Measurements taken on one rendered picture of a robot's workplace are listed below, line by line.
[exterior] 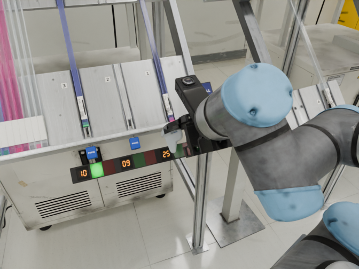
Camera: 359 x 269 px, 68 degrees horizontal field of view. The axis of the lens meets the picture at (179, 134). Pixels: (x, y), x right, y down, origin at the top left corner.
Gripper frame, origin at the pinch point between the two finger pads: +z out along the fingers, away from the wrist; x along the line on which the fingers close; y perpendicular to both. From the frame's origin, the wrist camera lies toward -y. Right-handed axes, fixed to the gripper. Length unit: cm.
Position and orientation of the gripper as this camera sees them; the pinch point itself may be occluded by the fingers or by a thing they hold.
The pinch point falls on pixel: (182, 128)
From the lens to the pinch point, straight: 63.5
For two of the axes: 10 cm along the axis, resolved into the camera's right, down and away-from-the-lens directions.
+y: 2.4, 9.7, -1.0
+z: -2.4, 1.6, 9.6
